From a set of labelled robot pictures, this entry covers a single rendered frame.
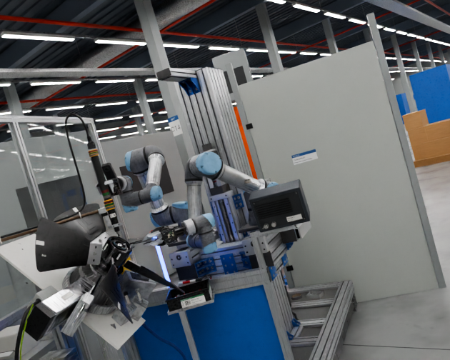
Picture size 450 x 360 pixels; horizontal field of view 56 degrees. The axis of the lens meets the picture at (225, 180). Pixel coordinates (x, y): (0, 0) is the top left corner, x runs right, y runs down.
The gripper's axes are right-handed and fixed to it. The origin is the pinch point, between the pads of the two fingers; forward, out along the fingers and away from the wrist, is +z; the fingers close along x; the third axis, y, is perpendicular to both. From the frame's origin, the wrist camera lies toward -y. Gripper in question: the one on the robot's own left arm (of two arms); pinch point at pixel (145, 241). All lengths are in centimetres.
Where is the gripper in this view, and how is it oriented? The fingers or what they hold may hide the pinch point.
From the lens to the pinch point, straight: 211.8
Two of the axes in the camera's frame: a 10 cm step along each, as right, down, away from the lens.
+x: 2.4, 9.6, 1.5
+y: 3.9, 0.5, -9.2
